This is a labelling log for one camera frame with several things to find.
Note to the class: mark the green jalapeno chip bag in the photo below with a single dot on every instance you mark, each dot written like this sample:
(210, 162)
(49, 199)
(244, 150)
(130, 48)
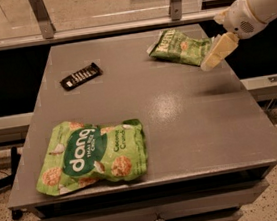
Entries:
(173, 45)

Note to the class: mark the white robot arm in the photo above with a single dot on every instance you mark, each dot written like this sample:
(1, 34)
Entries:
(264, 10)

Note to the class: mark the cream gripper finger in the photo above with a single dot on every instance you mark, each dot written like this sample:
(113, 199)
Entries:
(222, 17)
(222, 46)

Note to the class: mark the black snack bar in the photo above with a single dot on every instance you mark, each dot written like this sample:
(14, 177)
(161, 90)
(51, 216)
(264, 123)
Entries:
(80, 77)

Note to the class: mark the left metal railing bracket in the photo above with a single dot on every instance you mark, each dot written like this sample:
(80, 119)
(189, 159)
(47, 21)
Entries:
(47, 29)

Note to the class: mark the grey drawer cabinet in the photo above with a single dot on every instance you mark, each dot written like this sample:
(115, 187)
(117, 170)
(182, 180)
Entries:
(210, 146)

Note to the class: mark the green rice chip bag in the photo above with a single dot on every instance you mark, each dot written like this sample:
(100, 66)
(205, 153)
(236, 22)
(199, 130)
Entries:
(79, 155)

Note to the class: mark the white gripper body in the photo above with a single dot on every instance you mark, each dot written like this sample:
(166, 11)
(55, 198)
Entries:
(238, 20)

